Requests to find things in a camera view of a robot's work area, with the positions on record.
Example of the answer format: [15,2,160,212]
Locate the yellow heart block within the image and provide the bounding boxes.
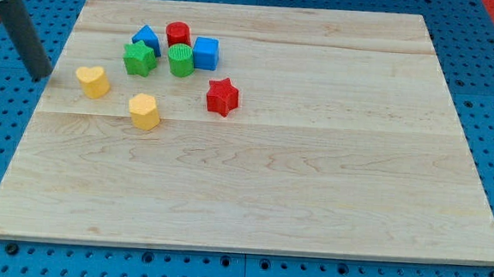
[75,66,111,99]

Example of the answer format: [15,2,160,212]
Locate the yellow hexagon block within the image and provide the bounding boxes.
[129,93,160,131]

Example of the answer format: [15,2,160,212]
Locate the red star block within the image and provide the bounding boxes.
[206,78,239,117]

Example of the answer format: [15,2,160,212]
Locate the blue cube block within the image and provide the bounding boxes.
[193,37,220,70]

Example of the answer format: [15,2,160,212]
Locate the green cylinder block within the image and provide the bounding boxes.
[168,43,194,78]

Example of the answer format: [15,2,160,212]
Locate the red cylinder block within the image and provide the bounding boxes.
[165,21,191,46]

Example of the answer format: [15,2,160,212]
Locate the green star block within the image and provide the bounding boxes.
[123,40,157,77]

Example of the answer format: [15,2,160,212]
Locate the blue triangle block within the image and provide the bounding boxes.
[131,25,161,57]

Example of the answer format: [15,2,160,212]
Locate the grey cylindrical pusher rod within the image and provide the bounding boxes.
[0,0,53,81]

